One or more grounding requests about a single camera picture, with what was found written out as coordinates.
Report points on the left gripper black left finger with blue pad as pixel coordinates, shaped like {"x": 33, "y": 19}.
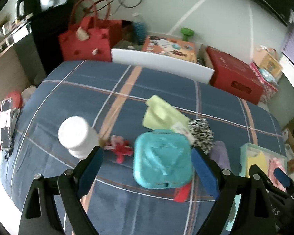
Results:
{"x": 39, "y": 213}

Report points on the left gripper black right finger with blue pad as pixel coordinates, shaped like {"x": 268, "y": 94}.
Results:
{"x": 254, "y": 214}

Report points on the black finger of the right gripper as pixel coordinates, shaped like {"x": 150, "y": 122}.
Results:
{"x": 286, "y": 182}

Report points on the pink white chevron cloth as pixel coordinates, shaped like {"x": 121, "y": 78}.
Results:
{"x": 273, "y": 164}

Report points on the yellow sponge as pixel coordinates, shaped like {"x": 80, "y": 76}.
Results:
{"x": 258, "y": 159}

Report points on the lavender tissue pack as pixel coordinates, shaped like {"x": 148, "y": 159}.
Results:
{"x": 219, "y": 154}

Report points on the black white spotted pompom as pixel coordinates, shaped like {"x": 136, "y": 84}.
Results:
{"x": 203, "y": 135}

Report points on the red pink pipe cleaner toy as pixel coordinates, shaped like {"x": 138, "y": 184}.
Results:
{"x": 120, "y": 147}

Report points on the light green sponge pack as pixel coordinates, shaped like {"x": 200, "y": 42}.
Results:
{"x": 161, "y": 115}

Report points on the teal cardboard tray box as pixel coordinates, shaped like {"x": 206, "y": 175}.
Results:
{"x": 249, "y": 149}

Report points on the white cap plastic bottle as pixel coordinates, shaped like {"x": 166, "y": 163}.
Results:
{"x": 78, "y": 137}

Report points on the teal plastic toy case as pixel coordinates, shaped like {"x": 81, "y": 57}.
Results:
{"x": 162, "y": 159}

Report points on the patterned pink gift box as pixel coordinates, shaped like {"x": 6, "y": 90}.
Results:
{"x": 270, "y": 87}

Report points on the red cardboard box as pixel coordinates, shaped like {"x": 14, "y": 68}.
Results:
{"x": 234, "y": 76}

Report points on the blue plaid tablecloth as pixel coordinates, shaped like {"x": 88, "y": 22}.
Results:
{"x": 111, "y": 97}

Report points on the tan small handbag box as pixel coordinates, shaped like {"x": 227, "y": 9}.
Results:
{"x": 267, "y": 58}

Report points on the white foam board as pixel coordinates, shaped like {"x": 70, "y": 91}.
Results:
{"x": 163, "y": 63}

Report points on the orange illustrated toy box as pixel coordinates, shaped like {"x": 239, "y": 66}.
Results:
{"x": 175, "y": 48}

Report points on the green dumbbell toy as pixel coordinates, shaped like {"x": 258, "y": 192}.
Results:
{"x": 186, "y": 33}

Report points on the red felt tote bag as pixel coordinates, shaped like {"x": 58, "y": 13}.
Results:
{"x": 91, "y": 38}

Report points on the blue water bottle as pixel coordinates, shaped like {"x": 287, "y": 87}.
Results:
{"x": 140, "y": 28}

